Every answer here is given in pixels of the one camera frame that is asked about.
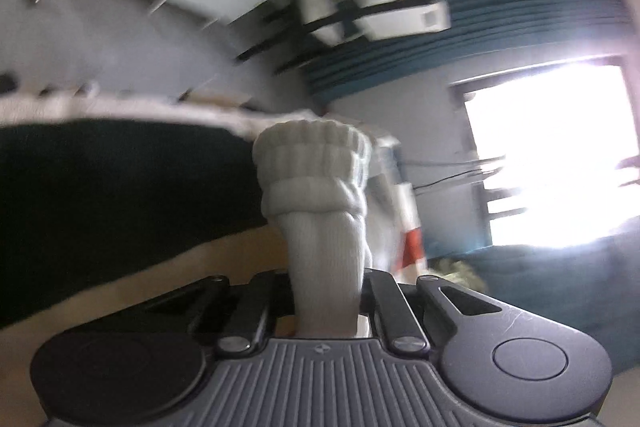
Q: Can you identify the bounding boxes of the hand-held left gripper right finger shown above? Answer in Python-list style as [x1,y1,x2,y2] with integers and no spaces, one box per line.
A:
[363,272,506,355]

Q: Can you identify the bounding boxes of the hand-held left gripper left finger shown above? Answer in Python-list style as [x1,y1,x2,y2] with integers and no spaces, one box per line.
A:
[142,272,296,353]

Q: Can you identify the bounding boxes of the white sweatpants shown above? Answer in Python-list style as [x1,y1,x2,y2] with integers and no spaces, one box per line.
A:
[252,119,376,339]

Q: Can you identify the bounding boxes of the green fluffy blanket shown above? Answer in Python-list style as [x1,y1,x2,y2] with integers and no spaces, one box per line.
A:
[430,257,486,293]

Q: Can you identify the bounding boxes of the striped blanket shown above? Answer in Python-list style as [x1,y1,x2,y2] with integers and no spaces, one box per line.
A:
[0,89,431,343]

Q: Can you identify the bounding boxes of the window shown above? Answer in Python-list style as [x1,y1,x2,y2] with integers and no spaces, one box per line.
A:
[447,54,640,250]

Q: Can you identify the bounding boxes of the white chair black frame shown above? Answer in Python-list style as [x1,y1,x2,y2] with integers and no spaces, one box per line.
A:
[235,0,453,75]

